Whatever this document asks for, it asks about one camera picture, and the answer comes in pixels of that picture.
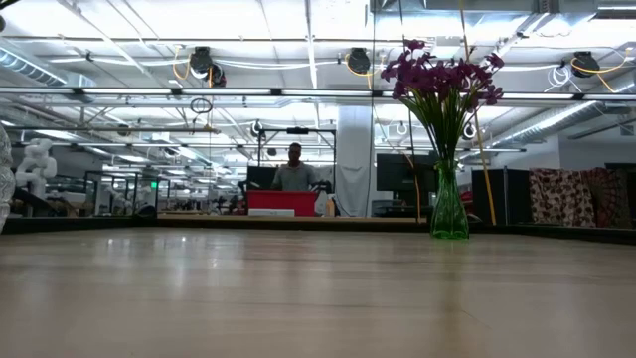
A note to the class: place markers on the green glass vase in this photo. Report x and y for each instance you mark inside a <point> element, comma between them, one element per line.
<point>449,209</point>

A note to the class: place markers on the clear glass vase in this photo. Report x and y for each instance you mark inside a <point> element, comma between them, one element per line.
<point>6,189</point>

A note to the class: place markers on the person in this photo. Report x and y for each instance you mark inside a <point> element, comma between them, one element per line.
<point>295,176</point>

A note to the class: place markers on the small yellow bottle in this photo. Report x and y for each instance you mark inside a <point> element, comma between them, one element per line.
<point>330,208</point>

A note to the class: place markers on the white draped cloth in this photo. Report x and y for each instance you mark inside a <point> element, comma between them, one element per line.
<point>355,174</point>

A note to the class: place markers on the red plastic bin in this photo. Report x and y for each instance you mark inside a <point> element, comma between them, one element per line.
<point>280,201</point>

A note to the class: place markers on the small black monitor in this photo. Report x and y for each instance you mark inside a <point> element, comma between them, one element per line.
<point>261,178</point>

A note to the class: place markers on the flat white box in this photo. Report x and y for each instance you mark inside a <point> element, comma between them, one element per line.
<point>270,213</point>

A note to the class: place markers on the large black monitor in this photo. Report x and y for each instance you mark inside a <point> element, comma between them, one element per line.
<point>397,171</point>

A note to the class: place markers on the long ceiling light strip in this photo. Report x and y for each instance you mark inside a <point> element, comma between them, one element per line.
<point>323,92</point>

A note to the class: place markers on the black computer tower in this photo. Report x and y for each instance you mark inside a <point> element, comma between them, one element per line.
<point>517,196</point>

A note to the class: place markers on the brown patterned cloth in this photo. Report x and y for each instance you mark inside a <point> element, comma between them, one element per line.
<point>561,196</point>

